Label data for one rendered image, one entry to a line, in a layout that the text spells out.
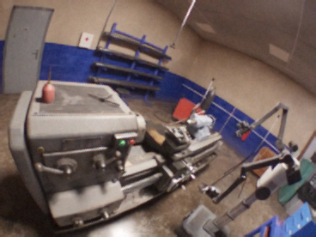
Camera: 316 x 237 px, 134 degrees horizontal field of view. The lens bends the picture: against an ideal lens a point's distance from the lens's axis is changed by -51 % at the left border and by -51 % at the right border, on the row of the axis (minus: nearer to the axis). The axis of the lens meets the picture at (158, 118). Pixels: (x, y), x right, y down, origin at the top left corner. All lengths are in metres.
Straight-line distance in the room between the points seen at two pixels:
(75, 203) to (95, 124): 0.53
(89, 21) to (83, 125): 3.35
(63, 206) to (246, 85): 5.47
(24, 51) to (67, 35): 1.14
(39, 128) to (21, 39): 3.34
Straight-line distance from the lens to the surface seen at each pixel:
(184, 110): 4.31
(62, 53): 3.74
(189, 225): 1.78
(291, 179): 1.18
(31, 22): 3.76
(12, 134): 0.64
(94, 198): 0.94
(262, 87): 5.30
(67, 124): 0.58
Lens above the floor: 1.65
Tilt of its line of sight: 23 degrees down
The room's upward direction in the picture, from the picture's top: 25 degrees clockwise
